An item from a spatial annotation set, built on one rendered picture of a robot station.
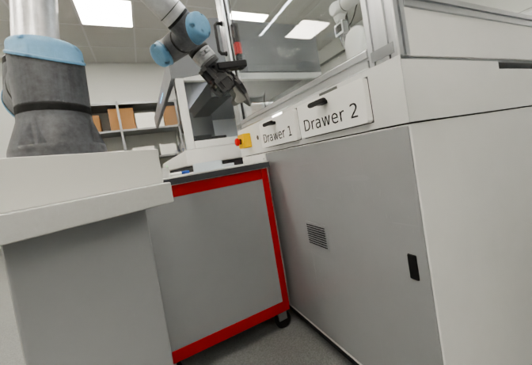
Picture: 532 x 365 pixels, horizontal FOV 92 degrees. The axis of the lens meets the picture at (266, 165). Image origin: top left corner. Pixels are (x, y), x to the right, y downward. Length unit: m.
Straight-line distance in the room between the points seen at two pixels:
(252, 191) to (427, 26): 0.79
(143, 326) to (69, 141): 0.36
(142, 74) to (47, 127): 4.85
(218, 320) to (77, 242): 0.77
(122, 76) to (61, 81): 4.78
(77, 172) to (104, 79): 4.86
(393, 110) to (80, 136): 0.63
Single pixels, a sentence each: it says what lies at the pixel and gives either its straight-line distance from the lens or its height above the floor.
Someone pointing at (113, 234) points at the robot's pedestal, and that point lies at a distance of 0.55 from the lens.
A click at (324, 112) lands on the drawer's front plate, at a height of 0.88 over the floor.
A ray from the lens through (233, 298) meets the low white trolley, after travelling 1.18.
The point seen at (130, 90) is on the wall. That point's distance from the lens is 5.30.
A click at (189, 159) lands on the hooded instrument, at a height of 0.84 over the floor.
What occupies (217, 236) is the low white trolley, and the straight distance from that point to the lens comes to 1.08.
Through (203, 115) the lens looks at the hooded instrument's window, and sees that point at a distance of 1.82.
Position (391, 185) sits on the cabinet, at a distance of 0.69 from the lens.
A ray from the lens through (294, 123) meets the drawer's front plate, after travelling 0.92.
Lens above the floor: 0.78
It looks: 2 degrees down
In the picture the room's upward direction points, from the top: 9 degrees counter-clockwise
